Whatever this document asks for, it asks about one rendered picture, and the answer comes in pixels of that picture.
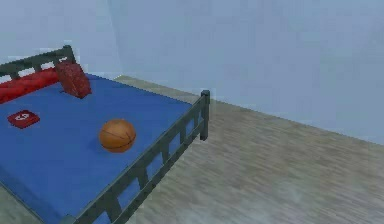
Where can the dark red square pillow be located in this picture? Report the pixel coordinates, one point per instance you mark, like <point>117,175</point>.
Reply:
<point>73,80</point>

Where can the red first-aid kit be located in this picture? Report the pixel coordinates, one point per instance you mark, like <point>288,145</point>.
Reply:
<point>23,119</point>

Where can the long red pillow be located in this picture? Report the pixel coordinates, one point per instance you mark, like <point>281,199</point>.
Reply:
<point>23,85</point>

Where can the orange basketball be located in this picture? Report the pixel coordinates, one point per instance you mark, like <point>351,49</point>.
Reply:
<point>117,135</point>

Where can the blue bed with grey frame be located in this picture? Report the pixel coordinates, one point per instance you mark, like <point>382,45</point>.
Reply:
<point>70,166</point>

